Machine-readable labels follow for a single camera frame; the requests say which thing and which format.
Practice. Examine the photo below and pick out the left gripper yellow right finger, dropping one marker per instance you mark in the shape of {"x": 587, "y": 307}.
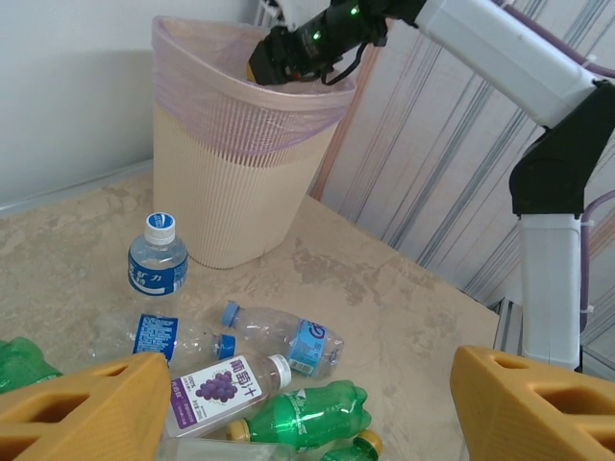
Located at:
{"x": 543, "y": 418}

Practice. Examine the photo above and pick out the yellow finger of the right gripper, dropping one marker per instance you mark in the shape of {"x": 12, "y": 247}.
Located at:
{"x": 271, "y": 57}

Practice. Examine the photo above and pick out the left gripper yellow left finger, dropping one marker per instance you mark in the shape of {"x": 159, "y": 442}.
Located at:
{"x": 81, "y": 413}

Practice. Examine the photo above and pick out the green soda bottle yellow cap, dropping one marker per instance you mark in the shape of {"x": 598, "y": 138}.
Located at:
{"x": 355, "y": 449}
{"x": 307, "y": 418}
{"x": 21, "y": 362}

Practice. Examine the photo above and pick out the clear bottle deep blue label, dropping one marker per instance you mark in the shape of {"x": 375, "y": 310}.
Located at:
{"x": 156, "y": 333}

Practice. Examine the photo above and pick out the short water bottle white cap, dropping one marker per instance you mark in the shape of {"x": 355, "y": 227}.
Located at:
{"x": 156, "y": 269}

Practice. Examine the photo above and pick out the clear bottle light blue label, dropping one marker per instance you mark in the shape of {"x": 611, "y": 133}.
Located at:
{"x": 307, "y": 343}

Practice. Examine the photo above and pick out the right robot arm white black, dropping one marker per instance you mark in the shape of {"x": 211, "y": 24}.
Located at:
{"x": 504, "y": 53}

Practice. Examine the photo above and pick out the pink plastic bin liner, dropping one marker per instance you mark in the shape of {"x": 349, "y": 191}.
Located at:
{"x": 202, "y": 72}

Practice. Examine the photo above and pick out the beige ribbed plastic bin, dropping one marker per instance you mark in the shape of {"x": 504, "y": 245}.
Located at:
{"x": 230, "y": 206}

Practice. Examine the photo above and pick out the purple grape juice bottle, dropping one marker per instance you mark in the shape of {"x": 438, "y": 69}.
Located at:
{"x": 221, "y": 389}

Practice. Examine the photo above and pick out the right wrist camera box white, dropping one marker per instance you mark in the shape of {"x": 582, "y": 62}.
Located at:
{"x": 284, "y": 10}

